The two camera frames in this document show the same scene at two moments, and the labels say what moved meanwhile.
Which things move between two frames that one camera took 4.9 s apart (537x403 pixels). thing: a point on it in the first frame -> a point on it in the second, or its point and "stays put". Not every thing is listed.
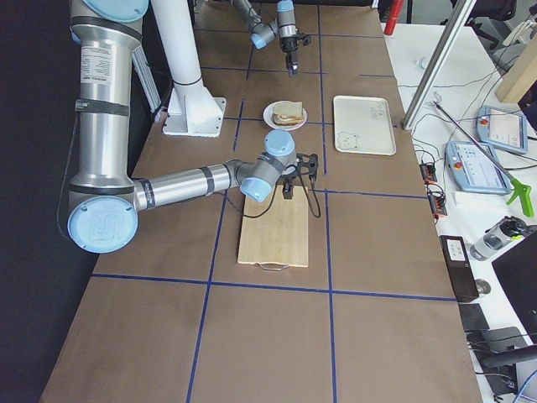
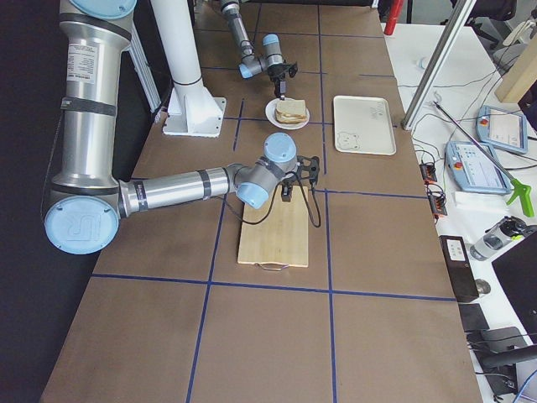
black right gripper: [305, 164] stays put
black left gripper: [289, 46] -> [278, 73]
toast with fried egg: [287, 120] stays put
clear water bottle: [497, 236] stays put
